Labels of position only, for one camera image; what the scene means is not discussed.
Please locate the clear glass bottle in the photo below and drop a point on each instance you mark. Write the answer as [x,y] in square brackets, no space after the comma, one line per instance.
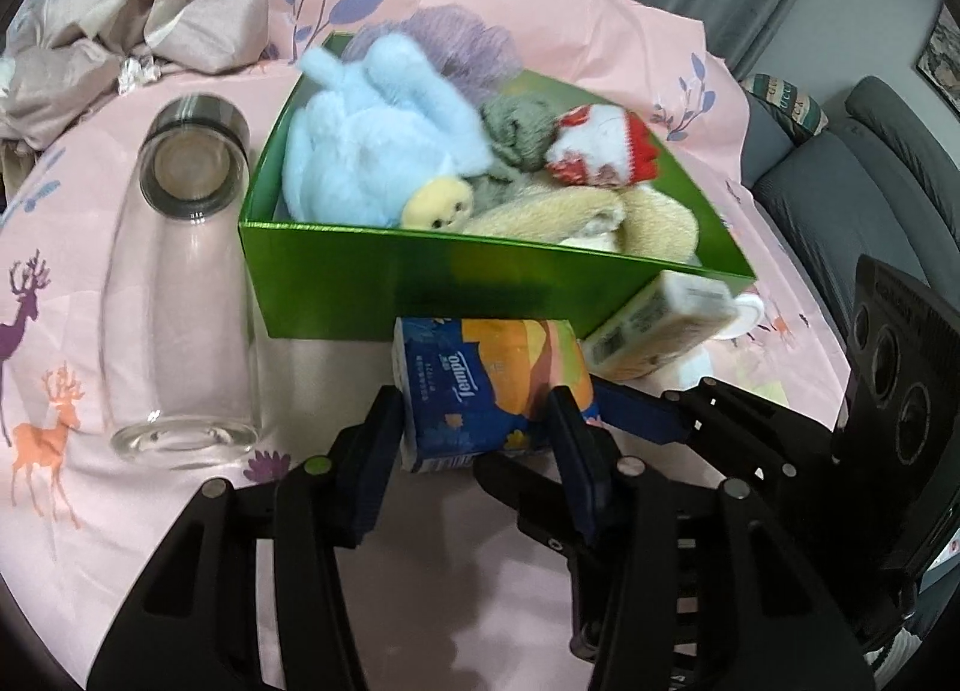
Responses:
[180,286]

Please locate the green cardboard box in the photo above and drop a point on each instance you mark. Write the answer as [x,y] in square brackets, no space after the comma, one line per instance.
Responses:
[375,278]

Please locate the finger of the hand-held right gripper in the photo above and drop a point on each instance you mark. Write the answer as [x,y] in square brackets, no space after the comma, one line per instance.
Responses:
[645,413]
[517,488]

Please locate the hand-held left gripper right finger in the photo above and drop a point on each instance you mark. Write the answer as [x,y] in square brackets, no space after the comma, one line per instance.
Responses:
[574,466]

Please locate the cream tree print tissue pack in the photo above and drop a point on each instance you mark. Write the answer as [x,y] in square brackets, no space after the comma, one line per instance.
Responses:
[652,327]

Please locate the pink white plastic object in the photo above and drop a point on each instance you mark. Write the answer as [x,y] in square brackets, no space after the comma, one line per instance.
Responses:
[746,320]

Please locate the crumpled beige fabric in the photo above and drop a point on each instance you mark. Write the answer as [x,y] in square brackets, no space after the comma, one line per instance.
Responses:
[150,9]

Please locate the cream knitted cloth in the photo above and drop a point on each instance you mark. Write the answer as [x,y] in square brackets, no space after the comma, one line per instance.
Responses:
[645,226]

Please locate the crumpled white paper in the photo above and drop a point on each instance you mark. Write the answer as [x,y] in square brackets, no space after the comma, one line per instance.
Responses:
[136,74]

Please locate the grey sofa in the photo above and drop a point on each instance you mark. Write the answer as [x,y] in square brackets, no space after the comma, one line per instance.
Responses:
[825,211]

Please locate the red white patterned sock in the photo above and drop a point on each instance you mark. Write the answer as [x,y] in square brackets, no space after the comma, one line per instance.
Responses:
[600,144]

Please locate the patterned cushion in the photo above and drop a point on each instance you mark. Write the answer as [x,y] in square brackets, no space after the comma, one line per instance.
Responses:
[787,106]

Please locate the lilac fluffy cloth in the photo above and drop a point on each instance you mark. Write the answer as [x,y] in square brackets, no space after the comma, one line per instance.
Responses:
[465,46]

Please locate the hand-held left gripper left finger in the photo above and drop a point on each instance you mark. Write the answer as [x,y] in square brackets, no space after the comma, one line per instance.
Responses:
[367,466]

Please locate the light blue plush toy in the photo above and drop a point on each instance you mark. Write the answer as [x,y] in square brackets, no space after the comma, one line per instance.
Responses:
[360,151]

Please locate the framed wall picture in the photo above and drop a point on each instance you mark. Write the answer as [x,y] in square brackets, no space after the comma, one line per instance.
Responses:
[941,50]

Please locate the grey-green knitted cloth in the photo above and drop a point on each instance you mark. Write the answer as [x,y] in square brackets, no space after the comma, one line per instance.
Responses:
[517,129]

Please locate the blue orange tissue pack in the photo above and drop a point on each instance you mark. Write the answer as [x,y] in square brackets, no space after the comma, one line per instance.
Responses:
[487,383]

